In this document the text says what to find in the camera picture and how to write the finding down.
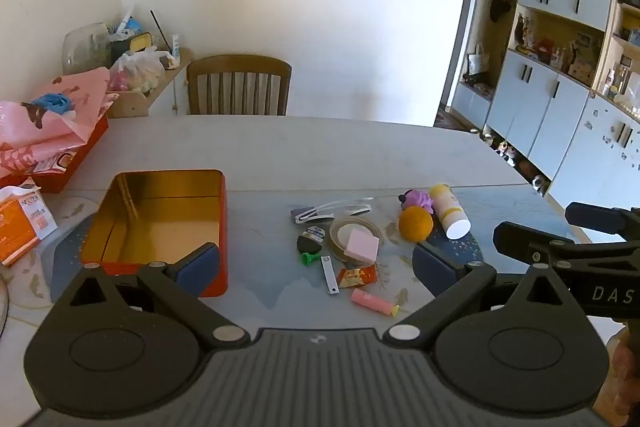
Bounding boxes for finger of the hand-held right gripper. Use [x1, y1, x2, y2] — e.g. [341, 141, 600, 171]
[492, 222, 588, 269]
[566, 202, 640, 240]

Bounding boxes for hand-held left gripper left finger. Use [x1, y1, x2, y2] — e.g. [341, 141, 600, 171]
[52, 243, 251, 350]

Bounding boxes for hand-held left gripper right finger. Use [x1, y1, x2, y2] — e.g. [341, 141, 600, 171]
[382, 241, 576, 350]

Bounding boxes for orange ball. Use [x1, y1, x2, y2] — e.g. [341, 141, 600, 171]
[398, 206, 434, 242]

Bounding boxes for yellow white bottle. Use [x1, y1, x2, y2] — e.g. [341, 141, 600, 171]
[430, 183, 471, 240]

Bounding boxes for red tin box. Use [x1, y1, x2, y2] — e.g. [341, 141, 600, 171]
[80, 169, 229, 298]

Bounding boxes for purple spiky toy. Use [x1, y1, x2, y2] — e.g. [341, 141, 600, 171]
[397, 189, 435, 214]

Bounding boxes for pink sponge block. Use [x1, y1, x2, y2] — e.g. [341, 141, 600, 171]
[345, 228, 381, 265]

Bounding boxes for red orange candy packet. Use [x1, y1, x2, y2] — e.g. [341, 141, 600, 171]
[337, 264, 377, 288]

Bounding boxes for clear tape roll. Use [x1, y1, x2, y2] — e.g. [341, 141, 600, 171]
[329, 217, 383, 264]

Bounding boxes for black pouch with blue label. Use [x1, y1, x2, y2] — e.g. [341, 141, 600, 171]
[296, 227, 328, 254]

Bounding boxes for white sunglasses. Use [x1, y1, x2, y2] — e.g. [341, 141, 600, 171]
[290, 197, 373, 226]

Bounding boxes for row of small figurines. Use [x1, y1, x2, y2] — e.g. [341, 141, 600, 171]
[469, 127, 550, 195]

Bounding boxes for red cardboard box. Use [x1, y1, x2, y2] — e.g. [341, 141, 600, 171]
[0, 114, 110, 194]

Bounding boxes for wooden side cabinet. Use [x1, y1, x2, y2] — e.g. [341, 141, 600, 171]
[107, 49, 193, 118]

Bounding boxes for group of shelf ornaments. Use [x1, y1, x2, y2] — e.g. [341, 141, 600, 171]
[514, 12, 603, 80]

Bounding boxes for orange white plastic bag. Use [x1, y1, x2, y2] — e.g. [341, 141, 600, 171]
[0, 177, 58, 267]

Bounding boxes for white tote bag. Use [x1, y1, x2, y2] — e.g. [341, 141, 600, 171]
[466, 43, 493, 78]

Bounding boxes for pink plastic bag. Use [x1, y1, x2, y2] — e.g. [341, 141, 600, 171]
[0, 67, 121, 180]

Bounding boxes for wooden chair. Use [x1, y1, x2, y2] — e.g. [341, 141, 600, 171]
[186, 54, 292, 116]

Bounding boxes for blue crumpled cloth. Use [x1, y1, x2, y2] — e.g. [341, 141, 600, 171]
[31, 93, 73, 114]

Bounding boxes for yellow lidded container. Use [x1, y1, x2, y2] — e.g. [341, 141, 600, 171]
[112, 32, 153, 58]

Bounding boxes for thin black stick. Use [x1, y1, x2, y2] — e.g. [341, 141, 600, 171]
[150, 10, 168, 50]

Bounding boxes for clear plastic bag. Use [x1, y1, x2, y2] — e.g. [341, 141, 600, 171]
[62, 23, 111, 75]

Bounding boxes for blue white packet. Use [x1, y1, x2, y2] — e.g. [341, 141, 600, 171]
[107, 9, 146, 42]

